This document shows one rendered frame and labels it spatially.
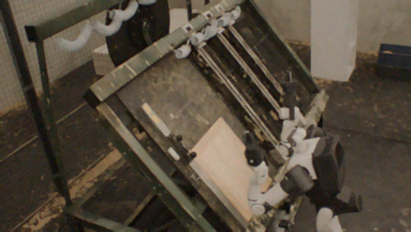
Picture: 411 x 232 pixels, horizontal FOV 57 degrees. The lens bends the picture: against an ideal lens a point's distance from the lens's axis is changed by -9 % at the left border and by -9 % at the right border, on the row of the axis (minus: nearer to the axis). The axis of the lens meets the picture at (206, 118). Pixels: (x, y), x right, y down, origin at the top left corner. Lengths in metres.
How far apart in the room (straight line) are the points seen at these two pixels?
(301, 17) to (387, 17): 1.56
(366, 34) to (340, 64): 1.41
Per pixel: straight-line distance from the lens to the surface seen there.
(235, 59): 3.10
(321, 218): 2.55
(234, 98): 2.86
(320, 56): 6.27
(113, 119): 2.16
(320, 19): 6.08
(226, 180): 2.54
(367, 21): 7.40
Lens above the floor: 2.70
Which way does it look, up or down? 30 degrees down
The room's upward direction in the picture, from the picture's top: 6 degrees counter-clockwise
